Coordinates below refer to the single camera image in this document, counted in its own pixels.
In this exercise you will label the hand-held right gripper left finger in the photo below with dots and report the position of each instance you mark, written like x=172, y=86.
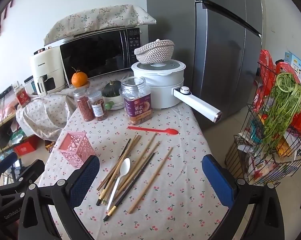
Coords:
x=85, y=180

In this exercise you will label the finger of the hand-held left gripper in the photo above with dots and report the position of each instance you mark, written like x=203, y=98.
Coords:
x=6, y=162
x=30, y=172

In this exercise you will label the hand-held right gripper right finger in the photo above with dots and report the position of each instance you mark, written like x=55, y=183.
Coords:
x=218, y=182

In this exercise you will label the pink perforated utensil holder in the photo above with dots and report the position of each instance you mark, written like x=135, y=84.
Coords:
x=76, y=152

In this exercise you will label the white plastic spoon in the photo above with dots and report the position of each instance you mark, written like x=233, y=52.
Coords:
x=125, y=166

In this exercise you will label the bundle of bamboo chopsticks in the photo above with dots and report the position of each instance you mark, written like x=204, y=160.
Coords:
x=136, y=143

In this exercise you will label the single bamboo chopstick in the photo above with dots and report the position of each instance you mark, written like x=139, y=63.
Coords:
x=150, y=180

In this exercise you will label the red box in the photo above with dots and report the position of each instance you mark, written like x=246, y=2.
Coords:
x=25, y=148

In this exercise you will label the cherry print tablecloth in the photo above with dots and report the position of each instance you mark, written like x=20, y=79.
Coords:
x=178, y=180

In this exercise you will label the wooden shelf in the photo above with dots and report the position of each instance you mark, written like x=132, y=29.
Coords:
x=3, y=122

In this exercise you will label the pile of snack packets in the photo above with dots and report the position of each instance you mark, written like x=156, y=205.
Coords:
x=258, y=165

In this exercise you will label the red label jar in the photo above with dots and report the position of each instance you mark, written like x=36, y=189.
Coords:
x=21, y=98

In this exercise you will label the red plastic spoon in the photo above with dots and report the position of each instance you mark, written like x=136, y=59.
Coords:
x=170, y=131

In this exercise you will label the clear jar of red berries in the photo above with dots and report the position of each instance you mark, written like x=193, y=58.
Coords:
x=84, y=107

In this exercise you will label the small jar with white label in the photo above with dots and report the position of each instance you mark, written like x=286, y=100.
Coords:
x=98, y=107

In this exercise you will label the large jar with purple label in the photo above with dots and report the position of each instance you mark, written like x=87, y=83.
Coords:
x=136, y=107

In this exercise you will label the green pumpkin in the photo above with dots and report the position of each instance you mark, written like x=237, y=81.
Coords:
x=111, y=90

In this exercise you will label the wooden coaster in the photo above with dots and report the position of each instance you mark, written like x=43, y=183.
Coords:
x=87, y=85

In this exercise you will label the orange fruit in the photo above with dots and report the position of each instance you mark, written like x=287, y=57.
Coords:
x=79, y=78

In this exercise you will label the white air fryer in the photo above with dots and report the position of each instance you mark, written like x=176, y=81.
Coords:
x=46, y=65

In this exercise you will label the white electric pot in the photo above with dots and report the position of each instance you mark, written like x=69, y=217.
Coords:
x=160, y=87

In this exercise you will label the grey refrigerator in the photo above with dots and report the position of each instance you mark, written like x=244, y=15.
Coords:
x=215, y=55

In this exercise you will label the black microwave oven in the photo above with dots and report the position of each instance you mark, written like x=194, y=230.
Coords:
x=95, y=52

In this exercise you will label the printed cardboard box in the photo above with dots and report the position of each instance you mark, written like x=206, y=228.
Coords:
x=300, y=67

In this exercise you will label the floral cloth cover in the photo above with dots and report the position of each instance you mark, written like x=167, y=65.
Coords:
x=98, y=17

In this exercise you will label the red wall hanging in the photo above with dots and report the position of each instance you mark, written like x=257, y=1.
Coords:
x=0, y=22

